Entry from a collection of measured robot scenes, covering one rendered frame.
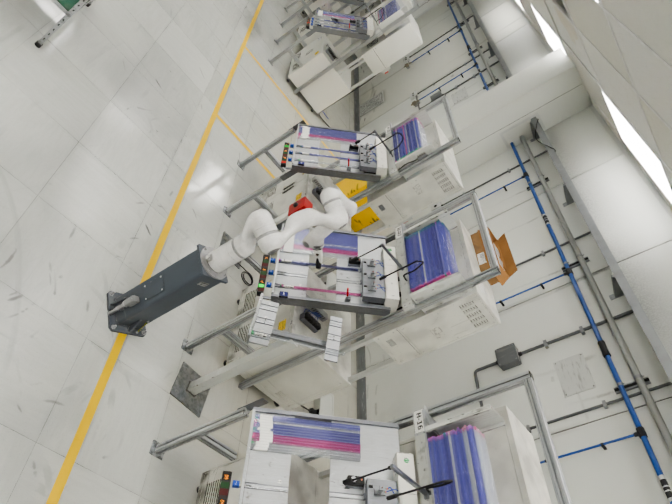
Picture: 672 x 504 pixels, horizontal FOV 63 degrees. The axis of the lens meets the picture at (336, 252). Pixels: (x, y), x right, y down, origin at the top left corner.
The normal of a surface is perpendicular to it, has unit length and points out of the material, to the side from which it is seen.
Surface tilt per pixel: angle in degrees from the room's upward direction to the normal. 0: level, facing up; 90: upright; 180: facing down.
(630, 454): 90
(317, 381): 90
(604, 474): 90
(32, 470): 0
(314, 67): 90
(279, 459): 44
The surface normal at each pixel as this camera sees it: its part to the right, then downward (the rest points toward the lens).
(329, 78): -0.02, 0.65
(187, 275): -0.53, -0.28
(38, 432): 0.81, -0.44
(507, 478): -0.58, -0.63
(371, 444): 0.18, -0.75
